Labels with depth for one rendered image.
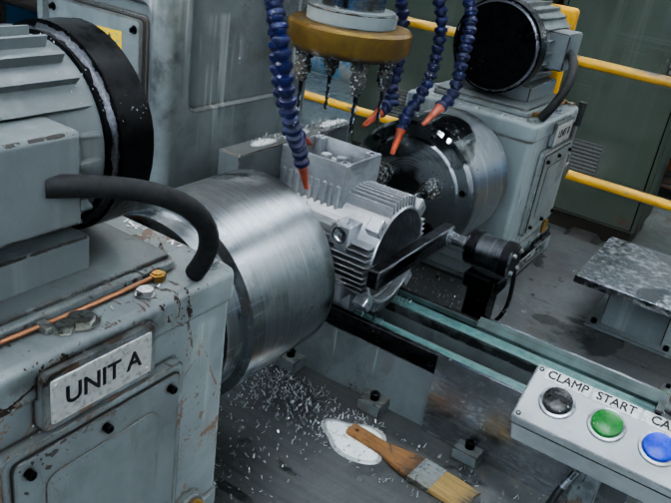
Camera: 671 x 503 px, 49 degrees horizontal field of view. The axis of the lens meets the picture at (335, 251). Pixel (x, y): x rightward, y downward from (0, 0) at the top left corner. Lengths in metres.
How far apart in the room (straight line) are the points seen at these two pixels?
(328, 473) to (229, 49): 0.65
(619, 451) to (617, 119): 3.45
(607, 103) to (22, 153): 3.77
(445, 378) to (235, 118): 0.53
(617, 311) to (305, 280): 0.83
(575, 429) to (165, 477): 0.40
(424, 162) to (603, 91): 2.90
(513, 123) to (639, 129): 2.69
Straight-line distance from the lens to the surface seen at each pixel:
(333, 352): 1.17
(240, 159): 1.06
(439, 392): 1.08
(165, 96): 1.10
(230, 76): 1.20
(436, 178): 1.29
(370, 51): 1.02
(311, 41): 1.03
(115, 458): 0.68
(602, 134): 4.17
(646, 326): 1.54
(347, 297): 1.12
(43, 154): 0.55
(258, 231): 0.83
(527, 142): 1.47
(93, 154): 0.62
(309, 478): 1.01
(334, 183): 1.09
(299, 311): 0.87
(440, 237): 1.19
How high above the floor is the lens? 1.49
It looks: 25 degrees down
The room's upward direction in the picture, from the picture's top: 9 degrees clockwise
